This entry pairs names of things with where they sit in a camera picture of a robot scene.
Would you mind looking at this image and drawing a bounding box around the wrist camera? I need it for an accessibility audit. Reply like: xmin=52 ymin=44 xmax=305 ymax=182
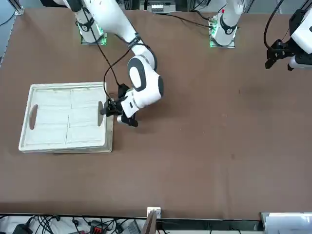
xmin=116 ymin=114 xmax=138 ymax=128

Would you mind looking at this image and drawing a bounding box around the white power strip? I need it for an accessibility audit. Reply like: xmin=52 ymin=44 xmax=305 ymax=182
xmin=151 ymin=3 xmax=171 ymax=14

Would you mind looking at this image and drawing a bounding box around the white folding storage box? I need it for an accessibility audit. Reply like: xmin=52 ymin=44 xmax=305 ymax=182
xmin=18 ymin=81 xmax=114 ymax=154

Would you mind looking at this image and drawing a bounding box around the aluminium frame post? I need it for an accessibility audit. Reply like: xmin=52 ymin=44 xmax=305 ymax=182
xmin=14 ymin=0 xmax=25 ymax=16

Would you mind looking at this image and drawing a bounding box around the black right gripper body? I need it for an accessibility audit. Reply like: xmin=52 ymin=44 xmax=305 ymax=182
xmin=111 ymin=96 xmax=125 ymax=117

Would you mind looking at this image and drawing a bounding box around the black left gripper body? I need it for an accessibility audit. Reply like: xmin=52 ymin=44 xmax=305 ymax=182
xmin=267 ymin=39 xmax=293 ymax=59

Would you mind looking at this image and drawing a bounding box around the large black power adapter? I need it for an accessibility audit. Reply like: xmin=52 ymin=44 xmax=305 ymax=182
xmin=12 ymin=223 xmax=30 ymax=234

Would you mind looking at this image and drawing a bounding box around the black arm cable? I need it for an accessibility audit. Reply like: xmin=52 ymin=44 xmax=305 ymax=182
xmin=75 ymin=7 xmax=147 ymax=98
xmin=263 ymin=0 xmax=286 ymax=49

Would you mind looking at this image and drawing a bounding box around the grey tray with paper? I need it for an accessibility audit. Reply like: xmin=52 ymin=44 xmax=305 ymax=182
xmin=260 ymin=211 xmax=312 ymax=234

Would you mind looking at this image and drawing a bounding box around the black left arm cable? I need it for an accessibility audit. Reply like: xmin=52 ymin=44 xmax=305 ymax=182
xmin=263 ymin=0 xmax=286 ymax=49

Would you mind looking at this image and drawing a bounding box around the aluminium camera post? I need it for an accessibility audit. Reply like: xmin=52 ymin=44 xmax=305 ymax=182
xmin=147 ymin=207 xmax=161 ymax=234

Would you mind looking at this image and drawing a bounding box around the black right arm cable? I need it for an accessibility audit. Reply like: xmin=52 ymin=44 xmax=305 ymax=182
xmin=75 ymin=7 xmax=147 ymax=98

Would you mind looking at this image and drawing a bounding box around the black base cable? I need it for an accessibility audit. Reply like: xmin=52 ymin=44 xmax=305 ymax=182
xmin=168 ymin=13 xmax=213 ymax=28

